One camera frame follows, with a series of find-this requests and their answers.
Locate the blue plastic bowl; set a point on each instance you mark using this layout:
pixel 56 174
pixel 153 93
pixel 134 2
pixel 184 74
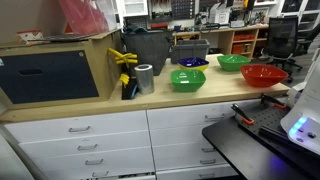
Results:
pixel 193 62

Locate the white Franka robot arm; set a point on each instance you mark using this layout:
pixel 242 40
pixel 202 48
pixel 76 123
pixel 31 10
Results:
pixel 310 100

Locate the small green plastic bowl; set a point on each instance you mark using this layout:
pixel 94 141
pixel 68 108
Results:
pixel 187 83

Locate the yellow plastic bowl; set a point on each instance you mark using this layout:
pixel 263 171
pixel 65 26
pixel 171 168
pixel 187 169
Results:
pixel 200 68

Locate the large green plastic bowl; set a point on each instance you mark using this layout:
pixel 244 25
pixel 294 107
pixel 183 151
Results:
pixel 233 63

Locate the red plastic bowl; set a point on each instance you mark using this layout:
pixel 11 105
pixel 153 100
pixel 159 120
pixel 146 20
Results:
pixel 263 76

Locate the black and blue tool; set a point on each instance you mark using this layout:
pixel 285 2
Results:
pixel 129 91

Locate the yellow spring clamp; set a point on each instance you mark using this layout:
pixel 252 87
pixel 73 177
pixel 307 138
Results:
pixel 124 80
pixel 125 57

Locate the dark grey fabric bin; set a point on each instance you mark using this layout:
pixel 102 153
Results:
pixel 150 50

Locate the grey plastic tote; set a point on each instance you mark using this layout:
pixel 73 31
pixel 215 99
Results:
pixel 190 50

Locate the white drawer cabinet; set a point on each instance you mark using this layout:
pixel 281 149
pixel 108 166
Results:
pixel 116 140

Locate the large cardboard box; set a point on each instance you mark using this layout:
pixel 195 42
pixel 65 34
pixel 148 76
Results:
pixel 100 60

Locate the wooden shelf unit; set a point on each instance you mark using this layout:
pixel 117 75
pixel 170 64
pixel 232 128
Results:
pixel 226 40

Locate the dark tool pegboard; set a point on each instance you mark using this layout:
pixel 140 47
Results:
pixel 181 8

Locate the orange storage bin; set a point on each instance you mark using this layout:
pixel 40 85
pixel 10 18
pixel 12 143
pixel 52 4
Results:
pixel 244 37
pixel 240 49

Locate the black robot table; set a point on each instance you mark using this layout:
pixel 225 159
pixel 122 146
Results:
pixel 233 146

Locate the white cardboard box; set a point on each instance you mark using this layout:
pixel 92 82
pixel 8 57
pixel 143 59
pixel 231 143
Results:
pixel 220 14

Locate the translucent pink plastic bin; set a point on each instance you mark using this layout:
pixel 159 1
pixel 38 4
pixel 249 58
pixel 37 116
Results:
pixel 83 16

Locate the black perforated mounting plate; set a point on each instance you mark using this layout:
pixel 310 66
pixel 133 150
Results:
pixel 266 116

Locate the black office chair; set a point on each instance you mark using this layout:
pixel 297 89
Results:
pixel 308 36
pixel 281 36

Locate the red white small package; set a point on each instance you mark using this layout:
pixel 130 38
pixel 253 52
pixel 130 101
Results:
pixel 30 36

